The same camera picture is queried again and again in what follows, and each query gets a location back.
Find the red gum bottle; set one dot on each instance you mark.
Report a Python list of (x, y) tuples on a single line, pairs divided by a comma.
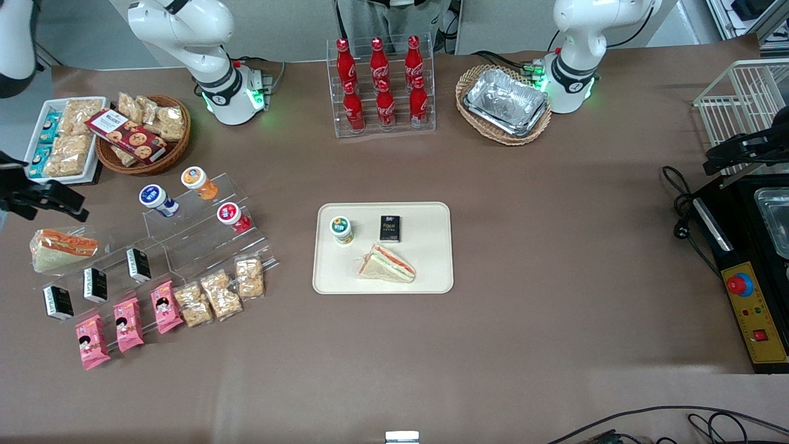
[(232, 217)]

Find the green gum bottle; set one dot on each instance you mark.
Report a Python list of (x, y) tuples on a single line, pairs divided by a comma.
[(342, 230)]

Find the standing person body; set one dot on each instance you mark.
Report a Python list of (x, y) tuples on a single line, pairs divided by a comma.
[(388, 15)]

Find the round brown wicker basket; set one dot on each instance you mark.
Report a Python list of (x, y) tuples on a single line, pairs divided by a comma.
[(175, 154)]

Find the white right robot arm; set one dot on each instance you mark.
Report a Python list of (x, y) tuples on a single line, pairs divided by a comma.
[(185, 31)]

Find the white rectangular plate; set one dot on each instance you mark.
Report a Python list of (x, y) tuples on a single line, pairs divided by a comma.
[(36, 132)]

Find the small blue snack packet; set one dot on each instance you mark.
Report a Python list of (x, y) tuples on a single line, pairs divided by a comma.
[(42, 154), (51, 126)]

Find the clear acrylic bottle rack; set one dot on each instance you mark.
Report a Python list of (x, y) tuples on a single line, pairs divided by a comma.
[(431, 74)]

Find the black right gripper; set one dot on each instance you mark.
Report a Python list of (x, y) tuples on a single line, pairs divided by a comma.
[(13, 188)]

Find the grey arm base connector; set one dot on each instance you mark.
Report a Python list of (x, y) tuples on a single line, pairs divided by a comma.
[(262, 83)]

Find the clear rice crisp packet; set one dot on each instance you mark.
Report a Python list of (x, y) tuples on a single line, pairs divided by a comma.
[(167, 122), (249, 277), (193, 305), (69, 154), (80, 114), (220, 295), (130, 106)]

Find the small black box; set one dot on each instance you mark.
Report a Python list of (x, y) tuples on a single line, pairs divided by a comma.
[(58, 303), (138, 265), (389, 229), (95, 285)]

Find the red cookie box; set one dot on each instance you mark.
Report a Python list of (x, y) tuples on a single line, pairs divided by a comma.
[(126, 135)]

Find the black machine yellow panel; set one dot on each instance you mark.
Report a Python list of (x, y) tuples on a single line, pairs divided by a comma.
[(755, 320)]

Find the cream rectangular tray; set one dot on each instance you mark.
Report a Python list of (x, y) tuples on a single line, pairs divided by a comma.
[(345, 271)]

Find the orange gum bottle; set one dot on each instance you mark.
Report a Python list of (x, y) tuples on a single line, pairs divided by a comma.
[(198, 182)]

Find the grey metal equipment rack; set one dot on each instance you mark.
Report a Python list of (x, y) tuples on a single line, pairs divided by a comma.
[(749, 18)]

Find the blue gum bottle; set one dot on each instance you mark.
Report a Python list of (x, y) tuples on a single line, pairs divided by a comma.
[(157, 200)]

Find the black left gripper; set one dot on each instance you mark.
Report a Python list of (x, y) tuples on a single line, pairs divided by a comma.
[(759, 143)]

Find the wrapped triangle sandwich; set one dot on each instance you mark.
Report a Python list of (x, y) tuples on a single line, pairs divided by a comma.
[(387, 265), (61, 250)]

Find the red cola bottle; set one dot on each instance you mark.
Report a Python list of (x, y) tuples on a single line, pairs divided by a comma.
[(346, 65), (354, 110), (385, 106), (418, 103), (379, 61), (413, 60)]

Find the clear acrylic stepped stand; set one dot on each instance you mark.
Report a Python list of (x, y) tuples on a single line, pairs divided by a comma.
[(203, 246), (117, 250)]

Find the oval light wicker basket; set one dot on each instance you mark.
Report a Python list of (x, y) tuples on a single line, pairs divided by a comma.
[(524, 137)]

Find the green lit connector block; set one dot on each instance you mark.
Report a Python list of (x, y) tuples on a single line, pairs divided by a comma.
[(534, 69)]

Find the shiny metal tray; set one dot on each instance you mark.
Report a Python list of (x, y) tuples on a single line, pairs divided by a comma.
[(775, 219)]

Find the silver foil tray stack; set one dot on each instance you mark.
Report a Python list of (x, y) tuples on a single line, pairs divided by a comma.
[(506, 102)]

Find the pink snack packet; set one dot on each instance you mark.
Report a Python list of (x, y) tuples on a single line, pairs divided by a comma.
[(92, 343), (128, 325), (166, 307)]

